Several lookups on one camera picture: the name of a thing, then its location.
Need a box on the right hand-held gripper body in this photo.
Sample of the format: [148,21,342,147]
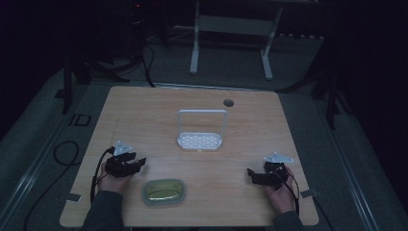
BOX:
[259,151,294,191]

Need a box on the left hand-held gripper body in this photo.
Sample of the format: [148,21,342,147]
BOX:
[104,140,135,179]

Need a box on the clear box with green soap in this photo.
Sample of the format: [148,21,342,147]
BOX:
[141,178,188,206]

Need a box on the white perforated soap rack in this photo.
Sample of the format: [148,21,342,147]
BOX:
[176,109,229,152]

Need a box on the person's left hand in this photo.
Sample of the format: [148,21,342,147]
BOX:
[96,161,134,195]

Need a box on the person's right hand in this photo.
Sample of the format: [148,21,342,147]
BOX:
[265,165,300,215]

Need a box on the black tripod stand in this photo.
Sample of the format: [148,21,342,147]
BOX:
[278,35,354,131]
[53,38,131,116]

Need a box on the white metal stand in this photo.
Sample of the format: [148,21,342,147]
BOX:
[189,0,285,82]

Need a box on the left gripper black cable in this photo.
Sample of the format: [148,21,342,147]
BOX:
[89,146,115,204]

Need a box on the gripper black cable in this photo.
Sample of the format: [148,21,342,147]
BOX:
[280,167,301,217]
[89,146,115,204]

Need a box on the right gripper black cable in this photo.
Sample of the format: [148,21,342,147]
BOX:
[280,167,301,217]

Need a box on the black cable on floor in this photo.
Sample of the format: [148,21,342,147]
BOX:
[22,140,81,231]

